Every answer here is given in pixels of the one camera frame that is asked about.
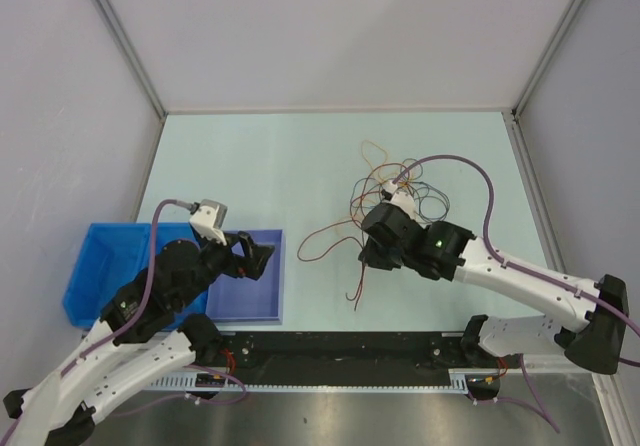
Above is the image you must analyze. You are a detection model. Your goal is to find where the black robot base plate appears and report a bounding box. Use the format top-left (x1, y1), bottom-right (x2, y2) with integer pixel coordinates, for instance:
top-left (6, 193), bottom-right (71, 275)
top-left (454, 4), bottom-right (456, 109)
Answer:
top-left (189, 330), bottom-right (521, 386)

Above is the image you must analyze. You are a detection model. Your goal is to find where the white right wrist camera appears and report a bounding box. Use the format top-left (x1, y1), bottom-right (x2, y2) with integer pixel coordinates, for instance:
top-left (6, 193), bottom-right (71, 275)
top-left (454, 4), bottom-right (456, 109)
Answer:
top-left (381, 180), bottom-right (417, 220)

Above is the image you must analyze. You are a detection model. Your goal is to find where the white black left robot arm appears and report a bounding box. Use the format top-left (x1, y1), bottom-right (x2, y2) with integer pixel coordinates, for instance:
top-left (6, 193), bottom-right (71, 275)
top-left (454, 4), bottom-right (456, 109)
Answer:
top-left (1, 231), bottom-right (275, 445)

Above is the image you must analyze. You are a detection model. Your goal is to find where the purple plastic bin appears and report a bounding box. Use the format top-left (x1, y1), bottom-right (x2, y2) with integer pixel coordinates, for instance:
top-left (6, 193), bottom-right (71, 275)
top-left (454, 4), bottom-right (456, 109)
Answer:
top-left (204, 230), bottom-right (286, 324)

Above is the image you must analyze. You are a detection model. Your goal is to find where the dark blue thin cable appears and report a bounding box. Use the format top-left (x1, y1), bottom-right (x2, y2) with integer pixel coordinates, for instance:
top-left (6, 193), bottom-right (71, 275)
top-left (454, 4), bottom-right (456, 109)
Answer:
top-left (349, 158), bottom-right (451, 225)

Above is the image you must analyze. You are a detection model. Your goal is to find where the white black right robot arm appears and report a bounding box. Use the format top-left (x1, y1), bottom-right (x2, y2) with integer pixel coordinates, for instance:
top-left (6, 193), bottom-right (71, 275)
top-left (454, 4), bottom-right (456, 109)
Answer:
top-left (359, 202), bottom-right (629, 375)

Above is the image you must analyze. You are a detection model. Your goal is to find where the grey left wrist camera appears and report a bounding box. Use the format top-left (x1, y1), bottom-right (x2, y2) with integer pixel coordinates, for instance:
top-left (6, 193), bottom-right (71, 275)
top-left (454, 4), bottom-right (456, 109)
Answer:
top-left (189, 199), bottom-right (228, 245)

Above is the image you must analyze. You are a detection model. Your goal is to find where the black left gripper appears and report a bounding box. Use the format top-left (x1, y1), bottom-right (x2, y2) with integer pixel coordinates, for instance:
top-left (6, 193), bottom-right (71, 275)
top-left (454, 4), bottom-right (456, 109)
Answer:
top-left (176, 227), bottom-right (274, 308)

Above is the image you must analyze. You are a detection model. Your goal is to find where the grey slotted cable duct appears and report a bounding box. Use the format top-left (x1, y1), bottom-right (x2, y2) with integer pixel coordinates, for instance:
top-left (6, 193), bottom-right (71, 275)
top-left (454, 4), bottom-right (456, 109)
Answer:
top-left (144, 368), bottom-right (474, 395)

